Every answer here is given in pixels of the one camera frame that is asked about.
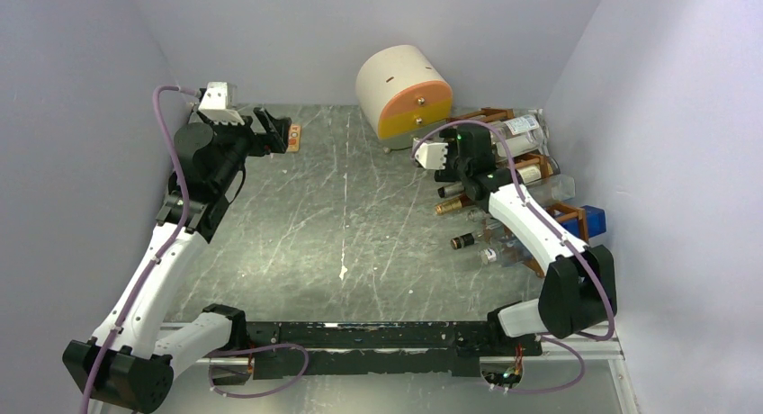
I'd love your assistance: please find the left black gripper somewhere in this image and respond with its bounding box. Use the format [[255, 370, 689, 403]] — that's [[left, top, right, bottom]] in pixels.
[[199, 106, 292, 192]]

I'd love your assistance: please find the clear glass bottle black cap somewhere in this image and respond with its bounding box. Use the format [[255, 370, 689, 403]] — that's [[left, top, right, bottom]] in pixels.
[[489, 112, 546, 158]]

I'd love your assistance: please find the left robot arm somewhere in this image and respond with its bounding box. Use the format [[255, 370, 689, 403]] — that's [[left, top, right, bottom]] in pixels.
[[62, 108, 293, 413]]

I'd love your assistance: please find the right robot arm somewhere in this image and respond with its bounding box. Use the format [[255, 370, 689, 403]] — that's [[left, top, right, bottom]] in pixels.
[[432, 120, 617, 355]]

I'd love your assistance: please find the gold foil top bottle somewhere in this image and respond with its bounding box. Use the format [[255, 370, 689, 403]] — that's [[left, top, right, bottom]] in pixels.
[[435, 193, 474, 216]]

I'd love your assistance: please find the dark bottle copper cap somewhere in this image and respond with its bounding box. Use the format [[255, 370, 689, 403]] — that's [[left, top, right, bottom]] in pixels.
[[450, 229, 507, 250]]

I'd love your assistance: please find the dark bottle white label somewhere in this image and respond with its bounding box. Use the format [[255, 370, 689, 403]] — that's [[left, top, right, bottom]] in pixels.
[[436, 153, 561, 198]]

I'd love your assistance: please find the large clear plastic bottle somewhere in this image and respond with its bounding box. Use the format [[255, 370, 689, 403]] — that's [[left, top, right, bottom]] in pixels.
[[466, 174, 577, 234]]

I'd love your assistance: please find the brown wooden wine rack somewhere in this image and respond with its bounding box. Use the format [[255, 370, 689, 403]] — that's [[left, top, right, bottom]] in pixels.
[[435, 109, 595, 278]]

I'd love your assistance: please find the blue square glass bottle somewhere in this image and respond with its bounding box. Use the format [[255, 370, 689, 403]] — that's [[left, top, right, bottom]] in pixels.
[[481, 205, 607, 268]]

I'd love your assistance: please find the orange card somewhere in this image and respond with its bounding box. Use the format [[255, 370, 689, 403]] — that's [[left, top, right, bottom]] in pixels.
[[286, 123, 301, 153]]

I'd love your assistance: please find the cream round drawer cabinet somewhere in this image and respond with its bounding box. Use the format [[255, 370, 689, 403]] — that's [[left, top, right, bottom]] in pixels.
[[355, 45, 453, 150]]

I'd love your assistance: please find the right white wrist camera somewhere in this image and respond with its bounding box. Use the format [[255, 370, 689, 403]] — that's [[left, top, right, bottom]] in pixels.
[[412, 139, 448, 170]]

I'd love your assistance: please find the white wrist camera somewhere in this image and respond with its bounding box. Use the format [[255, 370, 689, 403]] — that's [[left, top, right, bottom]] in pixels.
[[412, 139, 448, 170], [197, 81, 244, 125]]

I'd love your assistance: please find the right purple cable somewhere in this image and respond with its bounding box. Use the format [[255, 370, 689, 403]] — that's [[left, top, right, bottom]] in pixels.
[[411, 120, 616, 343]]

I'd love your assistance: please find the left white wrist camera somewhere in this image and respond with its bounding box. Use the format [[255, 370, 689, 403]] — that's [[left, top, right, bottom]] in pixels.
[[197, 81, 244, 125]]

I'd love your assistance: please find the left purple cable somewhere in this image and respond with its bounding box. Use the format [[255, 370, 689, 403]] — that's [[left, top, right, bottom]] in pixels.
[[78, 85, 204, 414]]

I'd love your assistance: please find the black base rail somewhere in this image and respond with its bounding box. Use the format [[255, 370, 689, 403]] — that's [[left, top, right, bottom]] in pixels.
[[247, 320, 543, 380]]

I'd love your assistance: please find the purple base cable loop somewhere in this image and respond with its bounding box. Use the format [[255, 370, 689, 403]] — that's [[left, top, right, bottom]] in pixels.
[[207, 344, 311, 400]]

